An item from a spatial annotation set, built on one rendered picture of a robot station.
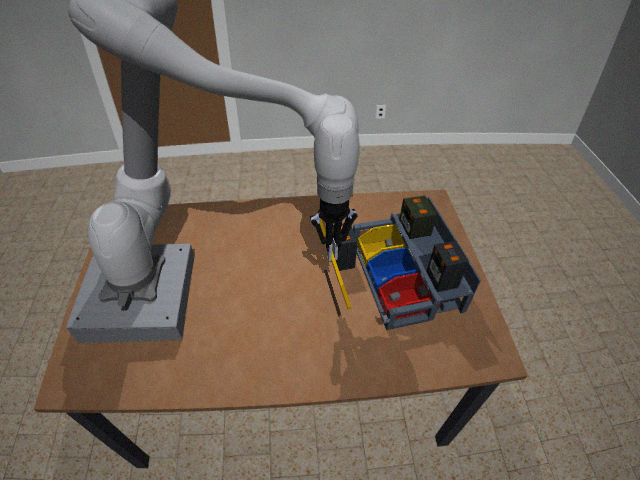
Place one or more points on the blue bin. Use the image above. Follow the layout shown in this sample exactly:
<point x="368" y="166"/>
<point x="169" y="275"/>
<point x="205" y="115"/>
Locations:
<point x="390" y="264"/>

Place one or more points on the grey metal bin shelf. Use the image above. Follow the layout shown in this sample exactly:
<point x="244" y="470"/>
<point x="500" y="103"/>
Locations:
<point x="422" y="249"/>

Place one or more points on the yellow bar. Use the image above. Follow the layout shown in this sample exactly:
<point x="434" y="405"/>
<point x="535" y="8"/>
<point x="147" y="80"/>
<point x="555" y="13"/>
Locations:
<point x="337" y="271"/>

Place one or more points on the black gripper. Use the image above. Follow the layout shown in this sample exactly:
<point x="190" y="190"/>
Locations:
<point x="336" y="218"/>

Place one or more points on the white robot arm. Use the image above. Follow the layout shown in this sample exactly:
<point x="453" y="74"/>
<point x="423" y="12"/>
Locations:
<point x="120" y="236"/>

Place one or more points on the yellow open bin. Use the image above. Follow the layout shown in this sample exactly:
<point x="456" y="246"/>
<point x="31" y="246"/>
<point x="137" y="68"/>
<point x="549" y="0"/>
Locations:
<point x="374" y="241"/>

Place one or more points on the red open bin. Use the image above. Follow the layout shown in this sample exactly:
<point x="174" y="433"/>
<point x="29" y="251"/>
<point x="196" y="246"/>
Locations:
<point x="407" y="286"/>

